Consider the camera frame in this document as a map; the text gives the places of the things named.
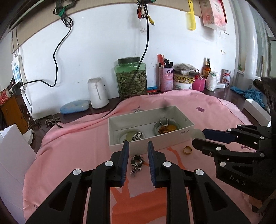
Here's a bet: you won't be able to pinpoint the amber bead bracelet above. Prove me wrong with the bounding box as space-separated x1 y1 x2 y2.
157 125 171 135

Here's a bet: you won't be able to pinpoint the silver ring amber stone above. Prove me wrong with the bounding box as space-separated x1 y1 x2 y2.
158 117 177 134

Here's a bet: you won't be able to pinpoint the silver black stone bracelet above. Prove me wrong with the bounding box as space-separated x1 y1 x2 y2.
130 154 145 178

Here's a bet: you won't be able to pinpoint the pale green jade pendant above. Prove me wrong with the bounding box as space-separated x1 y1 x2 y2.
124 132 142 142

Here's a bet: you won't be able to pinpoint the blue cloth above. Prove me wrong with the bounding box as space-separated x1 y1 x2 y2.
231 86 266 108

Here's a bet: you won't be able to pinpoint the white vivo cardboard box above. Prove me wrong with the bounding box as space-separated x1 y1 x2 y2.
108 105 194 156

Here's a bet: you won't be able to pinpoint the white thread ball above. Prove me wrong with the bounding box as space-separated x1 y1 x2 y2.
205 71 218 91

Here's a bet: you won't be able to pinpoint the red white snack packet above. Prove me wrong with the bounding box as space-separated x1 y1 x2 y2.
222 70 231 87

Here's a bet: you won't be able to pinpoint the pink floral tablecloth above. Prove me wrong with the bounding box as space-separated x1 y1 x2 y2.
23 90 250 223

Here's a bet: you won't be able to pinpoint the amber perfume bottle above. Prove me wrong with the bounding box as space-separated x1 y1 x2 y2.
202 58 211 78

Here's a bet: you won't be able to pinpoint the white cardboard box lid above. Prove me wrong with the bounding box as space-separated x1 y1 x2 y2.
1 124 36 223

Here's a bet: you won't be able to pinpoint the white tub yellow band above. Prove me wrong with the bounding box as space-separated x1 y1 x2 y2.
173 74 195 90

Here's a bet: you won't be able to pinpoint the white router box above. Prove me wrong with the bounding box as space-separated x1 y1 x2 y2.
22 129 34 145

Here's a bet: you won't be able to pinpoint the grey cloth bundle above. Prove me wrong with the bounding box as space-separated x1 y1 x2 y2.
173 63 199 76

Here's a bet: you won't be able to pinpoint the black hair clips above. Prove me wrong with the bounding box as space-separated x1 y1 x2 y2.
28 114 63 130

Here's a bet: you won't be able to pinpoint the pink tin pen holder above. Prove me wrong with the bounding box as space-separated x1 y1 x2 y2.
159 67 174 92

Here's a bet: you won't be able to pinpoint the blue and red lighters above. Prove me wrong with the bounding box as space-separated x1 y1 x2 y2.
147 86 160 95

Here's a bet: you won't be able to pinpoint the white jade bangle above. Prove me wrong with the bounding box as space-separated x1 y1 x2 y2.
117 129 145 143

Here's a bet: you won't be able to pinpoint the blue plastic soap box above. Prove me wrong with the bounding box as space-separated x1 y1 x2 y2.
60 100 89 114

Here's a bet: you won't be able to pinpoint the red comb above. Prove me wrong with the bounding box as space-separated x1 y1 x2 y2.
157 54 165 68

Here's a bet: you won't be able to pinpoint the brown wooden box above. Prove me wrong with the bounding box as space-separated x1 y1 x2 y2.
1 89 33 134

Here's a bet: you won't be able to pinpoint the green glass seed jar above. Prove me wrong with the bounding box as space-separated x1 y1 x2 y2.
114 57 147 100

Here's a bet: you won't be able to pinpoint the yellow comb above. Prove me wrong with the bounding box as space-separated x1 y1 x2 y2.
187 0 196 31

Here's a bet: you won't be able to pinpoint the white power strip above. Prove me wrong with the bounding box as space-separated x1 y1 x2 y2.
11 55 27 85

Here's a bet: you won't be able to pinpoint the pink wall calendar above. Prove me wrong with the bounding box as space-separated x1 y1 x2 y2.
199 0 227 31

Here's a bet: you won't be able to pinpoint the black power cable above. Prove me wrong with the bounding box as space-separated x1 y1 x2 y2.
13 0 75 95

